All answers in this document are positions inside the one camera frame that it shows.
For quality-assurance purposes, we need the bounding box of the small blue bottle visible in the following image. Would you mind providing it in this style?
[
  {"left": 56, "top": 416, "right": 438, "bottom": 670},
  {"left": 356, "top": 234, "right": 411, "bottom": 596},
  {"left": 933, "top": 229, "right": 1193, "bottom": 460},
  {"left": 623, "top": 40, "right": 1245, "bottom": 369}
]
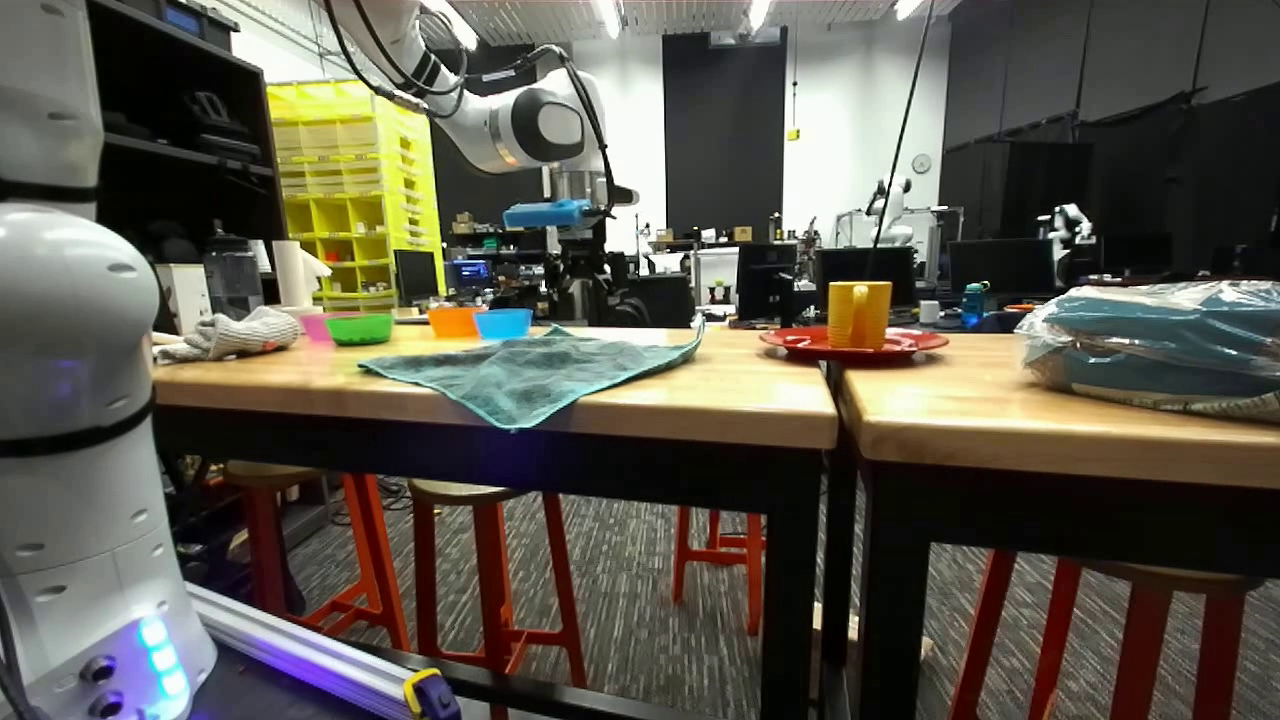
[{"left": 961, "top": 277, "right": 997, "bottom": 331}]

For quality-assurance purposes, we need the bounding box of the grey knitted beanie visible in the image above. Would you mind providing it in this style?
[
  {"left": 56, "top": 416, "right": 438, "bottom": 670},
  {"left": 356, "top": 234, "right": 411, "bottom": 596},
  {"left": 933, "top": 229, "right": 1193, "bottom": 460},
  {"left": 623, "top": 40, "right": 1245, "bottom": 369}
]
[{"left": 152, "top": 304, "right": 309, "bottom": 369}]

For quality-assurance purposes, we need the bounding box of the long wooden table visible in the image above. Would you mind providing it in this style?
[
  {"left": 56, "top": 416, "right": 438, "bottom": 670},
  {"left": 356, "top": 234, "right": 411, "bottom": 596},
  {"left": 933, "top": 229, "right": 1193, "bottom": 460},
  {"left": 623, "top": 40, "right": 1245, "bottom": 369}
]
[{"left": 152, "top": 324, "right": 845, "bottom": 720}]

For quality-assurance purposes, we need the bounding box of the yellow mug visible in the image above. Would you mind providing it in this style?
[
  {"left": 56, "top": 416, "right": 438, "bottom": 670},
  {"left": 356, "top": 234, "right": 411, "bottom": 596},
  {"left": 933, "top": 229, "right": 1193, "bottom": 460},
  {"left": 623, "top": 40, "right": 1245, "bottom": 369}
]
[{"left": 824, "top": 277, "right": 898, "bottom": 353}]

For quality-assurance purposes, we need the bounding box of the robot cart platform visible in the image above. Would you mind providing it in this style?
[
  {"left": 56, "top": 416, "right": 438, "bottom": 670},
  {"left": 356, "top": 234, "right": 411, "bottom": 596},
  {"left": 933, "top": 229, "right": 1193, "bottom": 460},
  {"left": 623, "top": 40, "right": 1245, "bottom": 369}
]
[{"left": 185, "top": 582, "right": 464, "bottom": 720}]

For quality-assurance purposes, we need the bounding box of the blue plastic bowl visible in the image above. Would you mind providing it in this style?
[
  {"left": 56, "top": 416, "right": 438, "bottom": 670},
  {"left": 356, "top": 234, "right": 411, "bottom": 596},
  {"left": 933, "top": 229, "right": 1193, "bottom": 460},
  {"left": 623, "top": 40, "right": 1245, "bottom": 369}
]
[{"left": 476, "top": 304, "right": 536, "bottom": 346}]

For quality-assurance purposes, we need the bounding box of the black storage shelf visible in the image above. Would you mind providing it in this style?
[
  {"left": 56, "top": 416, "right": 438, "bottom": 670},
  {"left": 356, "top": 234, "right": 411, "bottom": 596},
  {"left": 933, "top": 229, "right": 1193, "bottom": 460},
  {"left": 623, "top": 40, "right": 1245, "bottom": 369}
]
[{"left": 86, "top": 0, "right": 294, "bottom": 263}]

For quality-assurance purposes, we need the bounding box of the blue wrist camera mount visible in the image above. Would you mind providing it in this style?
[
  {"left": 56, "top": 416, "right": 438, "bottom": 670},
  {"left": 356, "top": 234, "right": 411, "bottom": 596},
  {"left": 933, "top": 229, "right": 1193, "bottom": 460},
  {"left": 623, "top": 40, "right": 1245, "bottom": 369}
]
[{"left": 499, "top": 195, "right": 594, "bottom": 234}]

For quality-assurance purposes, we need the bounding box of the orange plastic bowl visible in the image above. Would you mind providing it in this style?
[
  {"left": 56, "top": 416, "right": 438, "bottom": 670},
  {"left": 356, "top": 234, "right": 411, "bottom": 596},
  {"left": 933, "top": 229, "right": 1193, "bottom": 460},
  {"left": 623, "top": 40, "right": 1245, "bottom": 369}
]
[{"left": 427, "top": 304, "right": 485, "bottom": 346}]

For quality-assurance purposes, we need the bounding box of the green plastic bowl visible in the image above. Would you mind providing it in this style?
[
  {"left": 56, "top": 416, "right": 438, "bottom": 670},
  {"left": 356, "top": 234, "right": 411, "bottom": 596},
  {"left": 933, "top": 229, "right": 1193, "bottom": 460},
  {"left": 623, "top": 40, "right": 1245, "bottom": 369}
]
[{"left": 326, "top": 308, "right": 401, "bottom": 353}]

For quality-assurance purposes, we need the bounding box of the black monitor behind mug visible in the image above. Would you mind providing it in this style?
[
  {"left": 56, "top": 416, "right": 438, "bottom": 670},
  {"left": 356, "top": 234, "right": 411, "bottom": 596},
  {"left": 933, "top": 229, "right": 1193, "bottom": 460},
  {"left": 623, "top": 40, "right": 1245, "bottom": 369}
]
[{"left": 812, "top": 243, "right": 922, "bottom": 318}]

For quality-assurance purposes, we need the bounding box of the red plate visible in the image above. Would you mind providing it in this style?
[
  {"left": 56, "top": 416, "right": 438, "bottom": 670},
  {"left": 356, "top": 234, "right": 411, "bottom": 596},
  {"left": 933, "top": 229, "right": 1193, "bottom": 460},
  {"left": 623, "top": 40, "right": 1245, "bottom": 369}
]
[{"left": 764, "top": 324, "right": 953, "bottom": 369}]

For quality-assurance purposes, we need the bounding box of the blue cloth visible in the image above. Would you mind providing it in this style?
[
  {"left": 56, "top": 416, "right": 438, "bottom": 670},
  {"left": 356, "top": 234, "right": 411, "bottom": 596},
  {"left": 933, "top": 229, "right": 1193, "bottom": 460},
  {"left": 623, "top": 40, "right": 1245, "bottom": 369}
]
[{"left": 356, "top": 318, "right": 707, "bottom": 438}]

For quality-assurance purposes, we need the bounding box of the yellow bin shelf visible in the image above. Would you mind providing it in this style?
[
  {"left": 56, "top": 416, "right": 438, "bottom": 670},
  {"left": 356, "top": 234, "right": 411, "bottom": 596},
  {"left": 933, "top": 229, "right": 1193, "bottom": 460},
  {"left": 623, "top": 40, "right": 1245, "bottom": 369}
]
[{"left": 263, "top": 76, "right": 454, "bottom": 318}]

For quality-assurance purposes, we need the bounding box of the wooden stool with red legs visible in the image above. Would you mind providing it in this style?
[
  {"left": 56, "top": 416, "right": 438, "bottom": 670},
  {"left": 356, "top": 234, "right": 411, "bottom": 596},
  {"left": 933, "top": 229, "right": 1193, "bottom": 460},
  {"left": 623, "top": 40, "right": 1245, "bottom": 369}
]
[
  {"left": 670, "top": 499, "right": 774, "bottom": 640},
  {"left": 953, "top": 554, "right": 1263, "bottom": 720},
  {"left": 217, "top": 458, "right": 411, "bottom": 657},
  {"left": 407, "top": 475, "right": 594, "bottom": 694}
]

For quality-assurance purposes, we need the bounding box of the short wooden table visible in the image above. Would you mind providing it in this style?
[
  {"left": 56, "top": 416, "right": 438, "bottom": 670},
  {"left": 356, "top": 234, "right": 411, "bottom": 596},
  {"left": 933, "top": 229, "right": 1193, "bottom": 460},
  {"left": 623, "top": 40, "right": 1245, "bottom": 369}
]
[{"left": 838, "top": 331, "right": 1280, "bottom": 720}]

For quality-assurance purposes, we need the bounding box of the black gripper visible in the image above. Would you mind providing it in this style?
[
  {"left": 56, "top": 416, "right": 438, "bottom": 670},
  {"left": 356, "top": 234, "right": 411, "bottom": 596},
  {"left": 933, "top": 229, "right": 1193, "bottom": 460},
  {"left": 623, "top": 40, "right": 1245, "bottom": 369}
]
[{"left": 557, "top": 200, "right": 634, "bottom": 324}]

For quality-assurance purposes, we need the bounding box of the black equipment box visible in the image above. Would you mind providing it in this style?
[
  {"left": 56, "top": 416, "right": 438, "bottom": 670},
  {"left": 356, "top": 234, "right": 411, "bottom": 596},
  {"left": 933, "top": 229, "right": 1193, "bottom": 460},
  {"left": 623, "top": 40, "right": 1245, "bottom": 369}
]
[{"left": 615, "top": 273, "right": 695, "bottom": 331}]

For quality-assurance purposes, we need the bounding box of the bagged stack of blue cloths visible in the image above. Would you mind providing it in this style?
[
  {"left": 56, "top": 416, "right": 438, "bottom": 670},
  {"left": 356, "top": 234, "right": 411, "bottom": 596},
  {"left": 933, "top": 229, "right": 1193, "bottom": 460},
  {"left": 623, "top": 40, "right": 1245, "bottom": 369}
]
[{"left": 1018, "top": 282, "right": 1280, "bottom": 427}]

